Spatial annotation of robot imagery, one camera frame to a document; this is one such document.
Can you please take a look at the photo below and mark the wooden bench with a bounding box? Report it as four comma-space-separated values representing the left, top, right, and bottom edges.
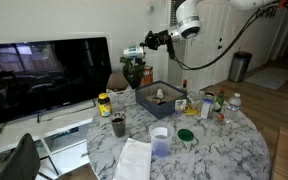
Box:
271, 126, 288, 180

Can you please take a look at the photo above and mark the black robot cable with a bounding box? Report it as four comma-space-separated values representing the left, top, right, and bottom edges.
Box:
170, 0, 282, 71

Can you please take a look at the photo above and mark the red cap sauce bottle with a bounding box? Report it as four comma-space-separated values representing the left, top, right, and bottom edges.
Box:
181, 78, 189, 98

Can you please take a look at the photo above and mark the clear glass jar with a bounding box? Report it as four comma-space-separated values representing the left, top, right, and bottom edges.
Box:
202, 90, 217, 101

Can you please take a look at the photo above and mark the green round lid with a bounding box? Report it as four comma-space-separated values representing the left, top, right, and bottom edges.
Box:
177, 128, 195, 143

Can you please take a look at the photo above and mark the brown cardboard box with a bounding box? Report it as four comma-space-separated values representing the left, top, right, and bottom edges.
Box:
106, 73, 131, 93

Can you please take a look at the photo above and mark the black flat screen television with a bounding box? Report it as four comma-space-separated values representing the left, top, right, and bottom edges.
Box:
0, 36, 114, 125

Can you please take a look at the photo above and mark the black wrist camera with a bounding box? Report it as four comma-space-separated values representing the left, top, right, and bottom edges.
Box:
165, 32, 177, 61

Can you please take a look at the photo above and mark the dark plastic cup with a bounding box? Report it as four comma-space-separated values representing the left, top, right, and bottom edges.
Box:
110, 112, 128, 139

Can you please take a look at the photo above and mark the white television stand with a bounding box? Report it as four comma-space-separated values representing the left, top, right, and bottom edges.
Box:
0, 99, 102, 180

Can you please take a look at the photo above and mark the white paper sheet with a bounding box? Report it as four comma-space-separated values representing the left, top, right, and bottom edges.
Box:
112, 137, 153, 180

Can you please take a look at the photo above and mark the small white bottle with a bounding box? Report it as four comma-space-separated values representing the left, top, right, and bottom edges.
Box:
155, 87, 165, 100

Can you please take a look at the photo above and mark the grey floor rug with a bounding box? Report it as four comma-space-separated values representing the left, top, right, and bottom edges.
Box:
243, 66, 288, 91

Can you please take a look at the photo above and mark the white wall thermostat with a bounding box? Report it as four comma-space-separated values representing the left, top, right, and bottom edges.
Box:
145, 2, 156, 15

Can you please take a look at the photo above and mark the white vent grille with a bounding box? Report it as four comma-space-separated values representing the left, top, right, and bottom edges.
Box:
167, 0, 189, 88

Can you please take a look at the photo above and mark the white bottle blue cap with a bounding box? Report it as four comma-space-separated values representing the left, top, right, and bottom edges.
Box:
200, 97, 214, 120

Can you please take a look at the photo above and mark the yellow plastic mesh object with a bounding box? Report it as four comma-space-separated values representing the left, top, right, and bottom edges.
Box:
183, 105, 200, 117

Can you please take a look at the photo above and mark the clear plastic water bottle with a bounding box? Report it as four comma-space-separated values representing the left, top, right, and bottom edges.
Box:
224, 92, 243, 124

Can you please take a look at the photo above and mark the silver trash can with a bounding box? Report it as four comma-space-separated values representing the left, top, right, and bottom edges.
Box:
227, 51, 254, 84

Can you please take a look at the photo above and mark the orange snack bag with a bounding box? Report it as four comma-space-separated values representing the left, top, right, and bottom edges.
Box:
140, 65, 154, 88

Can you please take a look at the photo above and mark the yellow lid vitamin bottle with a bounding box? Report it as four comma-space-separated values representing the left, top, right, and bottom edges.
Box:
97, 92, 113, 118

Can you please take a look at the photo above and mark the black chair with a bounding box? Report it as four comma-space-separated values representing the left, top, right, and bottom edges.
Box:
0, 132, 42, 180

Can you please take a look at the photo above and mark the white door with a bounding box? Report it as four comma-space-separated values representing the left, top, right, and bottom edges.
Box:
185, 6, 276, 92

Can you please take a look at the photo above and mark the grey box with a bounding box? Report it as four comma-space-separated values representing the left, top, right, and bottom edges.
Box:
134, 80, 186, 121

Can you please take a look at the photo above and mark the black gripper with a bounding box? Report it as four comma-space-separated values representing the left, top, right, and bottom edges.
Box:
139, 29, 172, 52

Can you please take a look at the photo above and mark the translucent plastic cup blue base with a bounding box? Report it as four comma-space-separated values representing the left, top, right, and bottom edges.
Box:
148, 121, 174, 158

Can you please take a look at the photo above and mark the small printed card packet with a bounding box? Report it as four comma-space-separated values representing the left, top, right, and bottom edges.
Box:
174, 98, 188, 115

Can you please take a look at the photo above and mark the green potted plant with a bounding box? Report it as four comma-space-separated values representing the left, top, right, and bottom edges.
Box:
119, 54, 148, 90

